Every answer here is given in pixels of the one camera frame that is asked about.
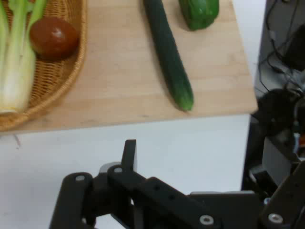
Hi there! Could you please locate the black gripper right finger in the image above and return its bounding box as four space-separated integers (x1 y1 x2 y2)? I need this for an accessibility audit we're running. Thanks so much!
259 160 305 229

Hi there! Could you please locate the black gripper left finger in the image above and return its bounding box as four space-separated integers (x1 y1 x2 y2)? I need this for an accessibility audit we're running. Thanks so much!
49 139 222 229

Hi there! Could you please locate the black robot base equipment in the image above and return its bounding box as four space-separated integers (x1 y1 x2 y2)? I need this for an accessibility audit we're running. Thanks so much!
242 88 305 198

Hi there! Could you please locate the light wooden cutting board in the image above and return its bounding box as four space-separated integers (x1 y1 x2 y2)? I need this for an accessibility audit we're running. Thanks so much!
0 0 259 137

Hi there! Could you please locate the dark green cucumber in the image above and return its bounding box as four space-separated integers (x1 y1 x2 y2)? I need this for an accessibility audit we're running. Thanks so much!
142 0 194 112

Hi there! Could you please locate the woven wicker basket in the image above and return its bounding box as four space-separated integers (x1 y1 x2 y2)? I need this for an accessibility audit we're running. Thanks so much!
0 0 88 133

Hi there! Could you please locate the green white celery stalk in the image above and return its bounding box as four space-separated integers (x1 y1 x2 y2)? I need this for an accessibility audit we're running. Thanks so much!
0 0 48 114

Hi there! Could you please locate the green bell pepper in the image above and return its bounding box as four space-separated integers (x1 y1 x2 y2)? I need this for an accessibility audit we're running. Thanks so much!
178 0 220 31

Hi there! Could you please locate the black cable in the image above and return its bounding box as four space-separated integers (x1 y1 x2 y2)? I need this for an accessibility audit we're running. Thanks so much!
258 0 305 95

